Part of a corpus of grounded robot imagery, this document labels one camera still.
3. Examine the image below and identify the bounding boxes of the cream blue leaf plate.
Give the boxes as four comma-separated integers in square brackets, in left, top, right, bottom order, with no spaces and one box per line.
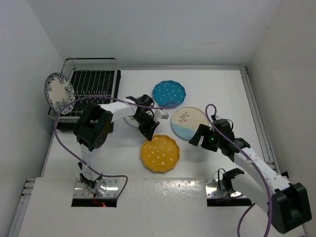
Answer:
[171,107,209,141]

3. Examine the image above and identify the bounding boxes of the metal base plate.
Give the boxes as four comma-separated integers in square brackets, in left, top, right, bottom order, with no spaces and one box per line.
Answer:
[204,178,246,199]
[73,178,119,199]

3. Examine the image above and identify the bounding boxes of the blue floral rim plate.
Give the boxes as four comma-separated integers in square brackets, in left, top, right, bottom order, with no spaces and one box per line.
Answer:
[44,73,76,115]

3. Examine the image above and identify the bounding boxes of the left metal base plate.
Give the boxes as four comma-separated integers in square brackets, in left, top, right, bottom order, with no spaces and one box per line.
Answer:
[73,178,119,199]

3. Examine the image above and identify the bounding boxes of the white watermelon pattern plate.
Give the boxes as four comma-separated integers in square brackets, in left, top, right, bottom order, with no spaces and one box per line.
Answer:
[124,116,139,127]

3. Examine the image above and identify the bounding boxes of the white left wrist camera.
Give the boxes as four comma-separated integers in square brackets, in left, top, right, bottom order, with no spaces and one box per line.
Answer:
[154,110,169,120]

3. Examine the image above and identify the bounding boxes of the silver wire dish rack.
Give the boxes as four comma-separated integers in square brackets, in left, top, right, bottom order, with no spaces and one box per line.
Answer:
[47,57,118,123]

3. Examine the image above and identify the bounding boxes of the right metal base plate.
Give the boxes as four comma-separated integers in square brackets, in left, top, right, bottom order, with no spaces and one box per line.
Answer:
[204,178,246,199]

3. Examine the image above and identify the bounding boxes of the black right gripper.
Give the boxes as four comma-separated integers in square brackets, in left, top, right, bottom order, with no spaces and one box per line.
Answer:
[189,124,222,152]

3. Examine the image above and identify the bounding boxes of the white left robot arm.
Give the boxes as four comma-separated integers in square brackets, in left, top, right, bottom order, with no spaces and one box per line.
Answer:
[74,94,159,194]

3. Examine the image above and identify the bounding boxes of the black drip tray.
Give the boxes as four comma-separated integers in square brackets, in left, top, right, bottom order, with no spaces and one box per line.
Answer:
[57,70,121,132]

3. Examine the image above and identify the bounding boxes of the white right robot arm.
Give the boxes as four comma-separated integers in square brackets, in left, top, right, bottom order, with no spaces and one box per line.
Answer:
[189,119,312,234]

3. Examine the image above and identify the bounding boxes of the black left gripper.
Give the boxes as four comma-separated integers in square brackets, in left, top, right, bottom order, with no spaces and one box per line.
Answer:
[133,112,159,140]

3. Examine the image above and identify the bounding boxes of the teal polka dot plate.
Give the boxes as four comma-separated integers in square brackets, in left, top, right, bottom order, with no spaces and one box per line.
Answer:
[152,80,186,107]

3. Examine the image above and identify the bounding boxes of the yellow polka dot plate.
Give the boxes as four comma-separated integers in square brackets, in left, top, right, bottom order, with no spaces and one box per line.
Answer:
[140,135,180,173]

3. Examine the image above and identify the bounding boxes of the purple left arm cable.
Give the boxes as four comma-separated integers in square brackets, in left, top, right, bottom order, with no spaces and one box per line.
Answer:
[53,95,178,207]

